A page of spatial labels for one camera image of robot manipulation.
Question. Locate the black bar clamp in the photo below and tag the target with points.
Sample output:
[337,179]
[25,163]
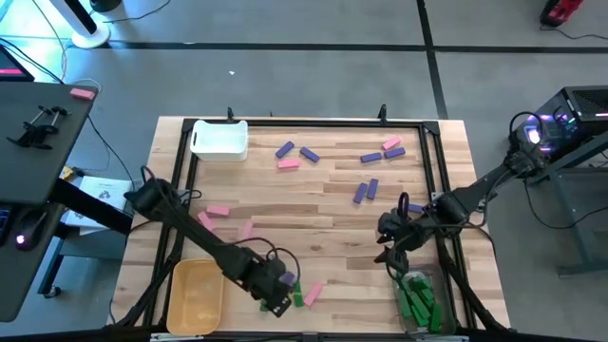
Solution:
[33,124]
[47,128]

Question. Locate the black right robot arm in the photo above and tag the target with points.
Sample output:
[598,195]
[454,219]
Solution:
[475,192]

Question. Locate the red power tool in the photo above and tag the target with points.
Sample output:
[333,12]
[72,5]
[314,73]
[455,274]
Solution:
[560,10]

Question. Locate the black frame clamp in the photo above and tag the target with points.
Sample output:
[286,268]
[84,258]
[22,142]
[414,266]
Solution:
[383,112]
[231,115]

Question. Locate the black lit computer tower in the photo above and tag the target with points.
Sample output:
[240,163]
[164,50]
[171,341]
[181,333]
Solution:
[584,109]

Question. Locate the green rectangular block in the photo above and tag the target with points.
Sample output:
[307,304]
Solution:
[428,295]
[419,303]
[421,317]
[405,304]
[263,307]
[436,317]
[298,294]
[420,283]

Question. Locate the black keyboard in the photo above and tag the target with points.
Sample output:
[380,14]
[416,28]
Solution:
[4,223]

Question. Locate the grey metal side table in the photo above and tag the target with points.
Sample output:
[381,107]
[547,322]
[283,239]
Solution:
[570,159]

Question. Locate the small yellow object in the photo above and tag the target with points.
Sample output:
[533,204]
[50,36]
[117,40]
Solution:
[69,173]

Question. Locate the yellow plastic bin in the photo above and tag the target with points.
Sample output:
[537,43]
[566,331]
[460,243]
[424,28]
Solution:
[195,299]

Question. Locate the white floor stand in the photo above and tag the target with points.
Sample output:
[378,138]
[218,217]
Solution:
[92,35]

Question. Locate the black side desk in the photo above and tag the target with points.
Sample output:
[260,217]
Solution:
[28,166]

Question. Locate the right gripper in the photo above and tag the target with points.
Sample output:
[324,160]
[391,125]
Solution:
[415,233]

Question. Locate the dark monitor screen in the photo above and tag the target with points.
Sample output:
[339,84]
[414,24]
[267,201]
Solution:
[12,66]

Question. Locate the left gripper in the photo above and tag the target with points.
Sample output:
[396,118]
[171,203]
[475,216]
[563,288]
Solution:
[263,280]

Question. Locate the clear plastic container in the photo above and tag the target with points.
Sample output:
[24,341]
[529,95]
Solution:
[447,294]

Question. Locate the black caster wheel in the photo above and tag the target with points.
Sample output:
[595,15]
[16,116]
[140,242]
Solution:
[53,292]

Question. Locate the purple rectangular block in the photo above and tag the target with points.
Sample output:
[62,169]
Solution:
[287,278]
[373,188]
[285,149]
[371,157]
[309,155]
[394,153]
[360,193]
[417,208]

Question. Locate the black round base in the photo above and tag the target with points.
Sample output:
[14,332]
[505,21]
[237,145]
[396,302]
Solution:
[105,5]

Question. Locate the black computer mouse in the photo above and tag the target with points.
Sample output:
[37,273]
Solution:
[28,230]

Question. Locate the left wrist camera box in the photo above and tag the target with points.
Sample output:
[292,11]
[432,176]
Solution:
[282,307]

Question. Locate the white plastic bin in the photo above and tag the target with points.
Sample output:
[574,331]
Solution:
[218,142]

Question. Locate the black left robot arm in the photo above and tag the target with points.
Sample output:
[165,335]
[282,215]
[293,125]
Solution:
[190,228]

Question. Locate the silver metal bracket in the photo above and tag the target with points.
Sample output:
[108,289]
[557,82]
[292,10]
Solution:
[439,338]
[176,337]

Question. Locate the black metal table frame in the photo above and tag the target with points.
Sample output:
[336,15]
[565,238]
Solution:
[266,123]

